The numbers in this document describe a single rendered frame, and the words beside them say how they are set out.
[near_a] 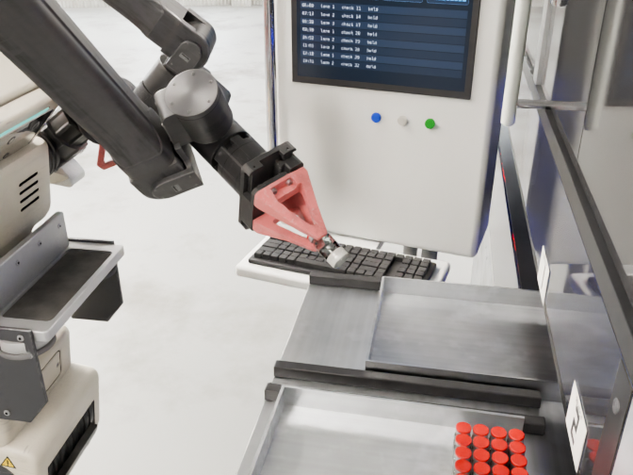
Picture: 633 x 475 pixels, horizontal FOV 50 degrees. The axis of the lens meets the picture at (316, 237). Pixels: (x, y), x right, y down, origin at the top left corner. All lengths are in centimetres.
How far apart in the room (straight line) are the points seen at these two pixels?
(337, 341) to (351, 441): 23
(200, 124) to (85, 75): 14
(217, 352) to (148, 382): 28
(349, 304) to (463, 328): 21
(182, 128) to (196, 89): 5
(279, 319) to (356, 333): 162
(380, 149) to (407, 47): 23
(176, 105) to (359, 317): 62
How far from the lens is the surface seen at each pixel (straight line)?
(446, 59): 145
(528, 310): 128
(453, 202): 154
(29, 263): 107
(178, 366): 258
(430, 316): 123
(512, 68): 124
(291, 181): 72
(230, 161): 75
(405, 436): 98
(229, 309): 286
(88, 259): 112
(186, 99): 72
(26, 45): 60
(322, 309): 123
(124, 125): 70
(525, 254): 152
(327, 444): 96
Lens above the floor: 155
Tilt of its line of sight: 27 degrees down
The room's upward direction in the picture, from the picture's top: straight up
